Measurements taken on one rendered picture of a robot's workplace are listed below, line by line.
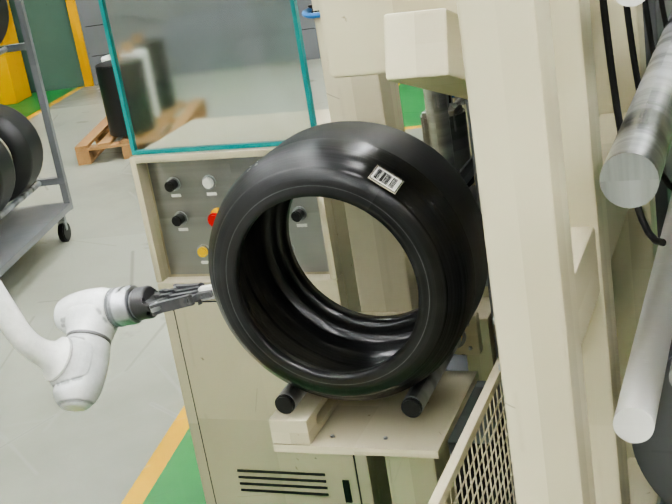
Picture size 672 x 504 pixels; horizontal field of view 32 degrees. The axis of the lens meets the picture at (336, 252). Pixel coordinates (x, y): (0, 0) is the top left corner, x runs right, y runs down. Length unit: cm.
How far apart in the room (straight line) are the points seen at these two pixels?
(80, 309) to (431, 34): 125
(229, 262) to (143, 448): 214
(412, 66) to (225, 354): 175
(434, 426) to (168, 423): 220
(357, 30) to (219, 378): 171
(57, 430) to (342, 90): 253
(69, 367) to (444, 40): 125
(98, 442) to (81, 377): 197
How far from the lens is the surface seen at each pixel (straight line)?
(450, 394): 263
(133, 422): 465
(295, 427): 250
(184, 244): 331
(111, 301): 266
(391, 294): 270
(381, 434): 251
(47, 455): 458
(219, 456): 352
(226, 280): 240
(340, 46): 188
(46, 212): 700
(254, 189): 230
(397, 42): 174
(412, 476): 292
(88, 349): 263
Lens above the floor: 200
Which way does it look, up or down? 19 degrees down
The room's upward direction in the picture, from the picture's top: 9 degrees counter-clockwise
